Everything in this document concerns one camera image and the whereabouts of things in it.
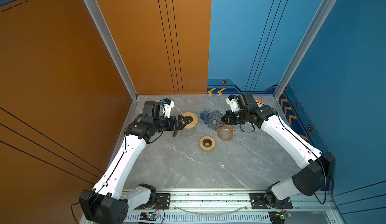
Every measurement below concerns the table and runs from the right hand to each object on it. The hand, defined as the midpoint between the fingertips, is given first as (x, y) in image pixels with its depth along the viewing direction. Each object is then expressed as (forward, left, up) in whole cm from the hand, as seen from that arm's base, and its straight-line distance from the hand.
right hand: (221, 119), depth 78 cm
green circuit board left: (-40, +36, -24) cm, 59 cm away
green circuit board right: (-40, -26, -25) cm, 54 cm away
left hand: (-3, +20, +4) cm, 21 cm away
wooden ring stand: (-2, +7, -22) cm, 23 cm away
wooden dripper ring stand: (+8, +16, -10) cm, 21 cm away
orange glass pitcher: (+4, -6, -21) cm, 23 cm away
